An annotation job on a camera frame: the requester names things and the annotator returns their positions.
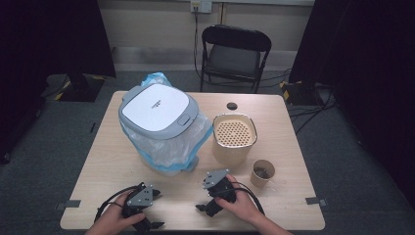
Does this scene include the beige strainer container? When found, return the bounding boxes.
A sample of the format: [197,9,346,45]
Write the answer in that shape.
[210,112,258,166]

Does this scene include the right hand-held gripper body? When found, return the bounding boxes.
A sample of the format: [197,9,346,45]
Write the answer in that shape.
[202,168,238,213]

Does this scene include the person's right hand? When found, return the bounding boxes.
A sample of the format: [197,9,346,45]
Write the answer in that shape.
[214,174,266,227]

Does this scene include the left hand-held gripper black cable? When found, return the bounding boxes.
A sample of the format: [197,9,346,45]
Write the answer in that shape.
[94,183,146,223]

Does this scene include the brown paper cup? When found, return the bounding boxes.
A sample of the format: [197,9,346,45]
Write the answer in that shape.
[250,159,276,189]

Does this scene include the black floor cables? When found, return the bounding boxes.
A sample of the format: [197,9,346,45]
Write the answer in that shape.
[260,68,338,134]

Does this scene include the dark tea bag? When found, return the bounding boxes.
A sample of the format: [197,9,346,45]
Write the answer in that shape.
[254,166,272,180]

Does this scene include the person's left hand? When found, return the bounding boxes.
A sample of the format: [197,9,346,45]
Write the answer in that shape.
[87,190,147,235]

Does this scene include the black curtain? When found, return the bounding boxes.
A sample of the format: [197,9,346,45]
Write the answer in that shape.
[288,0,415,210]
[0,0,117,165]

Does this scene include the white trash bin with bag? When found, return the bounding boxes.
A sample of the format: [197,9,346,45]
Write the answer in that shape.
[119,71,214,174]

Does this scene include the grey tape strip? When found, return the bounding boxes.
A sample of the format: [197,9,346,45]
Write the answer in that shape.
[56,199,82,211]
[304,196,328,208]

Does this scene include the black folding chair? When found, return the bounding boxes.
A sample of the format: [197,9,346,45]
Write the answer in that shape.
[199,23,273,95]

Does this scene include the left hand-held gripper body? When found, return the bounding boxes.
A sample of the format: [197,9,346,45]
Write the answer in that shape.
[121,182,156,234]

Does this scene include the black stand base yellow tape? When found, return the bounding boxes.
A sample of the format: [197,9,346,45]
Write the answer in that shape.
[279,79,325,107]
[54,73,107,103]

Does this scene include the black wall socket cable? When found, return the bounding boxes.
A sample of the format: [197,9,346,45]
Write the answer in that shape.
[193,8,204,81]

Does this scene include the white wall socket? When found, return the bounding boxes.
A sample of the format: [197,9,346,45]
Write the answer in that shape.
[190,0,213,15]

